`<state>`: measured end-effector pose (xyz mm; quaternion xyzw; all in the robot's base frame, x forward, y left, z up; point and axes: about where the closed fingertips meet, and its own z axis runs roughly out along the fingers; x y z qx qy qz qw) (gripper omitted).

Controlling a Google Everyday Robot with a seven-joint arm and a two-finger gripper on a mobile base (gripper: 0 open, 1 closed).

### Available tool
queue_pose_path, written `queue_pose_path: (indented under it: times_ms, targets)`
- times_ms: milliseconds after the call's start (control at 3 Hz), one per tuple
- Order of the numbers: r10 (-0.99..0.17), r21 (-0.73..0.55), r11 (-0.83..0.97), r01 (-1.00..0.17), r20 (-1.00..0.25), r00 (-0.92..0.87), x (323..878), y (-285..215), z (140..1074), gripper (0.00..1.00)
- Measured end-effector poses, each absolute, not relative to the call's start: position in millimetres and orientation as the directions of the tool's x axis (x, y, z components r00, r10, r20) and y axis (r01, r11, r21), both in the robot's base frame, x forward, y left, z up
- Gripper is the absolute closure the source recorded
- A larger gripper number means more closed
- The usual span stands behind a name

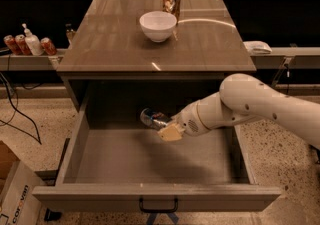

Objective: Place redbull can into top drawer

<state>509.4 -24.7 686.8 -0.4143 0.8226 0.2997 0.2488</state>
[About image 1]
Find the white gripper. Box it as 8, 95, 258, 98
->
158, 102, 202, 142

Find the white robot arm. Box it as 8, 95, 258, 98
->
159, 74, 320, 149

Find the open grey top drawer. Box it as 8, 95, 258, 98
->
33, 80, 281, 212

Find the brown patterned soda can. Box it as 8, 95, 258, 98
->
162, 0, 181, 19

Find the red soda can right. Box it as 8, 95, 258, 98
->
40, 37, 57, 55

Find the red soda can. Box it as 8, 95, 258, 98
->
15, 34, 31, 55
40, 37, 57, 55
3, 35, 21, 55

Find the red soda can middle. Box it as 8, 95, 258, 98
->
15, 34, 31, 55

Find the red soda can leftmost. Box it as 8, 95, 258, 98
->
3, 35, 21, 55

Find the grey wooden cabinet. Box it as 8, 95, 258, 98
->
57, 0, 256, 106

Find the white ceramic bowl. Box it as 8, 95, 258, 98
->
139, 11, 177, 43

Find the folded white cloth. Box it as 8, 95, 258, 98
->
243, 41, 272, 55

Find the small dark glass bottle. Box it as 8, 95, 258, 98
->
65, 24, 75, 44

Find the white pump soap bottle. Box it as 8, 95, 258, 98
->
22, 23, 44, 56

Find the cardboard box with logo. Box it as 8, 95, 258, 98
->
0, 141, 44, 225

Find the grey side shelf left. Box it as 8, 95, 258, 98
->
0, 49, 66, 71

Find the black drawer handle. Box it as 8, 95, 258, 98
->
139, 198, 179, 213

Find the black floor cable left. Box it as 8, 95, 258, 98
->
0, 72, 43, 146

